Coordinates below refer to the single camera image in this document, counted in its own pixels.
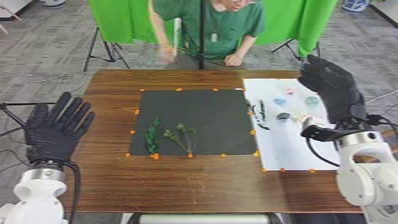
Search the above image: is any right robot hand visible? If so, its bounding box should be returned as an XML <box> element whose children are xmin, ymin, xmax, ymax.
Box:
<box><xmin>296</xmin><ymin>54</ymin><xmax>369</xmax><ymax>127</ymax></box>

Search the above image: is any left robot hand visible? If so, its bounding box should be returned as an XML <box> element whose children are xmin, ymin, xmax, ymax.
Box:
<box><xmin>23</xmin><ymin>91</ymin><xmax>97</xmax><ymax>165</ymax></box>

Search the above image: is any dark mat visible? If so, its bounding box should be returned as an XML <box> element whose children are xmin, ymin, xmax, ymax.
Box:
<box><xmin>128</xmin><ymin>88</ymin><xmax>259</xmax><ymax>157</ymax></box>

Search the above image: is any person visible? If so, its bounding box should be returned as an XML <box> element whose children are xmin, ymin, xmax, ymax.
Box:
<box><xmin>145</xmin><ymin>0</ymin><xmax>268</xmax><ymax>68</ymax></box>

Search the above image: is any black tripod stand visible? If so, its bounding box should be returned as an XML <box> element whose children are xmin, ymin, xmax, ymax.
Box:
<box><xmin>81</xmin><ymin>27</ymin><xmax>133</xmax><ymax>73</ymax></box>
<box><xmin>0</xmin><ymin>101</ymin><xmax>57</xmax><ymax>138</ymax></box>
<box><xmin>270</xmin><ymin>37</ymin><xmax>323</xmax><ymax>60</ymax></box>

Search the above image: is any bunch of green sprigs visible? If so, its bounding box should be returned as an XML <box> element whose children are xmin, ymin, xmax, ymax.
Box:
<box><xmin>250</xmin><ymin>99</ymin><xmax>272</xmax><ymax>132</ymax></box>

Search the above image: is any leafy green sprig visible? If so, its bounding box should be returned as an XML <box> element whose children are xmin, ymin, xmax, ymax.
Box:
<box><xmin>144</xmin><ymin>116</ymin><xmax>163</xmax><ymax>156</ymax></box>

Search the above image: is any white sheet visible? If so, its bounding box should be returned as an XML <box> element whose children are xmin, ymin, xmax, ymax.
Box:
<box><xmin>241</xmin><ymin>77</ymin><xmax>352</xmax><ymax>173</ymax></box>

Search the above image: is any thin branched green sprig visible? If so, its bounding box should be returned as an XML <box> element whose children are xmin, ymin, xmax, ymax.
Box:
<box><xmin>161</xmin><ymin>122</ymin><xmax>201</xmax><ymax>155</ymax></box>

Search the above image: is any blue and white vase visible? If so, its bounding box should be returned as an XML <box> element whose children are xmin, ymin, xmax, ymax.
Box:
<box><xmin>341</xmin><ymin>0</ymin><xmax>373</xmax><ymax>14</ymax></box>
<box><xmin>39</xmin><ymin>0</ymin><xmax>69</xmax><ymax>9</ymax></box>

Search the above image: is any pale grey bar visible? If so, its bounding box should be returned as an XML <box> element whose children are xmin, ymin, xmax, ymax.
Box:
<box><xmin>126</xmin><ymin>213</ymin><xmax>280</xmax><ymax>224</ymax></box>

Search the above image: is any black cable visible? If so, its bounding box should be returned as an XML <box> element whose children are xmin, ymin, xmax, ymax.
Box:
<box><xmin>304</xmin><ymin>135</ymin><xmax>343</xmax><ymax>168</ymax></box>

